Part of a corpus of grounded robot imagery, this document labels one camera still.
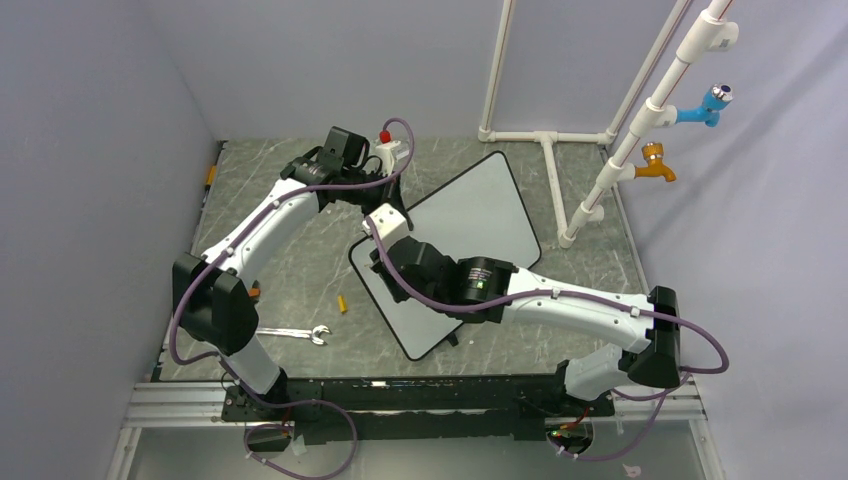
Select orange-tipped tool at edge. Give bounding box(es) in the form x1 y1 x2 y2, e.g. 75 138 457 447
202 141 227 203

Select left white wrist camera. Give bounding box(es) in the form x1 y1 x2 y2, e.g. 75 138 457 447
372 130 410 175

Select silver open-end wrench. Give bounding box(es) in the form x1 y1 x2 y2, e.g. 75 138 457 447
256 325 332 346

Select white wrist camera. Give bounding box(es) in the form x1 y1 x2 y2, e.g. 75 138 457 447
362 203 411 251
372 130 410 175

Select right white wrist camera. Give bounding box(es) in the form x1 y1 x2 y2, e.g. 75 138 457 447
362 203 411 251

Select orange brass faucet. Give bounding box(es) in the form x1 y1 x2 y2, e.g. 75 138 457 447
634 142 677 183

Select white pvc pipe frame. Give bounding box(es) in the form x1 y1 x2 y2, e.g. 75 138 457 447
478 0 739 249

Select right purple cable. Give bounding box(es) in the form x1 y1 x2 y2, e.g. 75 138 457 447
364 215 731 464

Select white whiteboard black frame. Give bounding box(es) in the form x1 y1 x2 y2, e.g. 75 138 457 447
348 151 541 361

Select blue faucet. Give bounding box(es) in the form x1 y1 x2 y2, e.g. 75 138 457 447
675 83 733 127

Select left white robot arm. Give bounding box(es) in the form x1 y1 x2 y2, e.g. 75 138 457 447
167 127 415 420

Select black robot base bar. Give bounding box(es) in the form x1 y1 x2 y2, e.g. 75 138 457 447
221 374 615 445

